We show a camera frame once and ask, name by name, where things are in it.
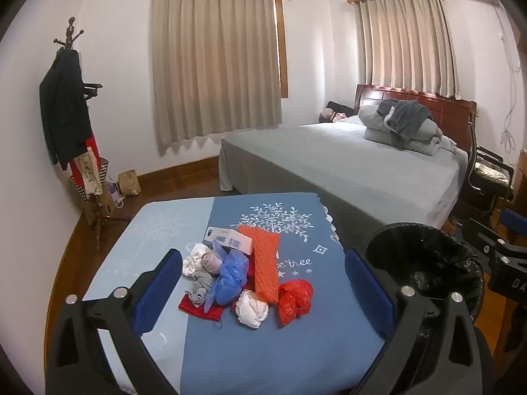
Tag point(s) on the wooden window frame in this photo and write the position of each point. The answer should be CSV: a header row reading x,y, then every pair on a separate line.
x,y
281,49

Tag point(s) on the red plastic bag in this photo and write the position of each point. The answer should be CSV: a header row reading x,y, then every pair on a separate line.
x,y
292,300

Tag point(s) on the folded grey quilt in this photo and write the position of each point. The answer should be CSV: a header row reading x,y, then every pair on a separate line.
x,y
372,125

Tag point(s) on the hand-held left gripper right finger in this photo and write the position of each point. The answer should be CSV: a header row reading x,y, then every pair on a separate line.
x,y
368,292

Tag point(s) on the black bag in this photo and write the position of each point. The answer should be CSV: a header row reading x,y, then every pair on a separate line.
x,y
339,106

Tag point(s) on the white crumpled cloth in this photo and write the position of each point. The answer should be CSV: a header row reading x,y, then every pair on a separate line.
x,y
192,263

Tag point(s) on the wooden desk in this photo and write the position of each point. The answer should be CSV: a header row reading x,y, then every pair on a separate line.
x,y
521,177

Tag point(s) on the dark grey clothing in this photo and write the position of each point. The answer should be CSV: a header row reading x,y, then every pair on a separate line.
x,y
407,119

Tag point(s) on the narrow beige curtain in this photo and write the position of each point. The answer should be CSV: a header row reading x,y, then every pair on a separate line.
x,y
407,45

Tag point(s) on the pink crumpled cloth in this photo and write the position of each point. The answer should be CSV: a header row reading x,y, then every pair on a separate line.
x,y
210,261

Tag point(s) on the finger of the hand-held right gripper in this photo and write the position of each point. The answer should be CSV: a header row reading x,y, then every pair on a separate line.
x,y
481,238
514,219

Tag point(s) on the blue plastic bag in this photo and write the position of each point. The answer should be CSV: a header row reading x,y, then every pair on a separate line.
x,y
230,277

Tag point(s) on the white cardboard box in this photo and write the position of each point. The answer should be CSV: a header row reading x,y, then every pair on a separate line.
x,y
230,238

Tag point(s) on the wooden coat rack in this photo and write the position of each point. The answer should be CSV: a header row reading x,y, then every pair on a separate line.
x,y
72,24

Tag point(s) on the black office chair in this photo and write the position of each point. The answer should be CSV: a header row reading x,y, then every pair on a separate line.
x,y
490,173

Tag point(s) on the brown cardboard bag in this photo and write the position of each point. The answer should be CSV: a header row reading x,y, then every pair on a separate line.
x,y
103,208

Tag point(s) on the red garment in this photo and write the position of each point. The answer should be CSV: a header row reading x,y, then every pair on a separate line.
x,y
94,144

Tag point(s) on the blue printed tablecloth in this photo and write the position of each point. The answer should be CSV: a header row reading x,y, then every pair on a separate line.
x,y
329,337

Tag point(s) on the grey sock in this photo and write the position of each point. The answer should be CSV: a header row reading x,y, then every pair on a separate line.
x,y
199,283

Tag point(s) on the bed with grey sheet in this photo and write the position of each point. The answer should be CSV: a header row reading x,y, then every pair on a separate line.
x,y
329,160

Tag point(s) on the brown paper bag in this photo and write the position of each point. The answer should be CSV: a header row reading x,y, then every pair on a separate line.
x,y
129,183

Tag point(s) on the white plastic bag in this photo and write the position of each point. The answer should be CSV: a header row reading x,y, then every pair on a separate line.
x,y
251,308

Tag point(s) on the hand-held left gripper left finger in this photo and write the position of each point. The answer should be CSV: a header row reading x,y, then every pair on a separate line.
x,y
158,292

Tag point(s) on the black bin with black liner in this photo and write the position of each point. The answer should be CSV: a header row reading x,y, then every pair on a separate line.
x,y
411,247

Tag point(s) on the red cloth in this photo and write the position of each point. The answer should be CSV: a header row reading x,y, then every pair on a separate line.
x,y
193,309

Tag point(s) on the striped bag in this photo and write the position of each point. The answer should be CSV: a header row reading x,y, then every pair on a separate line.
x,y
105,168

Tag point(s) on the purple and white appliance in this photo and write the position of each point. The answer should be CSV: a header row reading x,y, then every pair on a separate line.
x,y
113,193

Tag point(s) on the beige tote bag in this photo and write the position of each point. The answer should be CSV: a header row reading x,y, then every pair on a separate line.
x,y
88,173

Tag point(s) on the wide beige curtain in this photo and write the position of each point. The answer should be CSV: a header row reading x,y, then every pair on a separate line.
x,y
214,70

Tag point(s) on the dark wooden headboard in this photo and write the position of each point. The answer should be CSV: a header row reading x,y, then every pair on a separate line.
x,y
453,115

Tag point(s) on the dark jacket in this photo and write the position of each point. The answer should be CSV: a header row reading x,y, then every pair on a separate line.
x,y
61,107

